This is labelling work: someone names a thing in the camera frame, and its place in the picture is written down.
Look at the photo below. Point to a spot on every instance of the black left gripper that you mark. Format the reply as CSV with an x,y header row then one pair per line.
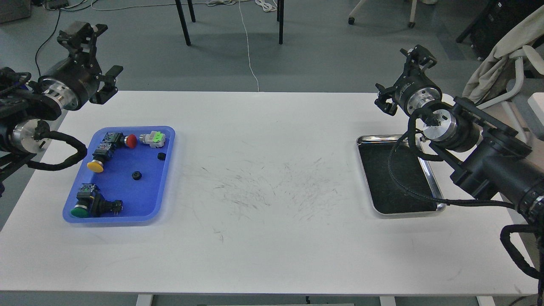
x,y
75,80

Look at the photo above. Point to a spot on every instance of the steel tray with black mat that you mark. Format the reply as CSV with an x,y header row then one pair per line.
x,y
387,198

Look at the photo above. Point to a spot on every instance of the green push button switch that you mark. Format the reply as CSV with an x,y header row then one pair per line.
x,y
86,201

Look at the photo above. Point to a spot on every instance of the grey switch with green label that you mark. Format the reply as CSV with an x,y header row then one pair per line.
x,y
155,139

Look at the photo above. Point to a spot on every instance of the white chair frame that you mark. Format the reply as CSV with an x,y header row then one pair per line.
x,y
509,85

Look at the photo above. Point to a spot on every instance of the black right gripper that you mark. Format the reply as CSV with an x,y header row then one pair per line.
x,y
413,89

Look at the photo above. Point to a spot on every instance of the black chair leg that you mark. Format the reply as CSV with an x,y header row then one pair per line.
x,y
280,20
182,20

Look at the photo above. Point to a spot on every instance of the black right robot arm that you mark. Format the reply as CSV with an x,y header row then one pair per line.
x,y
488,160

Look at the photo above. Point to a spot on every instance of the black chair leg right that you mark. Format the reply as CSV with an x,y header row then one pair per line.
x,y
280,20

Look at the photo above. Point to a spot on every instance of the yellow push button switch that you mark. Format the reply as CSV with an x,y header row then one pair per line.
x,y
101,155

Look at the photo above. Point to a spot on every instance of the red mushroom push button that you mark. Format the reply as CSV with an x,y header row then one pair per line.
x,y
118,140

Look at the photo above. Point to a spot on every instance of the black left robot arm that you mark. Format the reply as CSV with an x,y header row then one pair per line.
x,y
27,107

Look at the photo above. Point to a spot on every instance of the beige cloth on chair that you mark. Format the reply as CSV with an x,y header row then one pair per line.
x,y
488,73

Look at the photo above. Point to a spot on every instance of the blue plastic tray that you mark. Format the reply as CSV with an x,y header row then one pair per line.
x,y
142,198

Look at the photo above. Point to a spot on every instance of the black chair leg left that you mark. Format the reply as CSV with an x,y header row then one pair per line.
x,y
182,20

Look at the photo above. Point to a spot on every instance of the black switch contact block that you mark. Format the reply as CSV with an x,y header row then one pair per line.
x,y
100,206

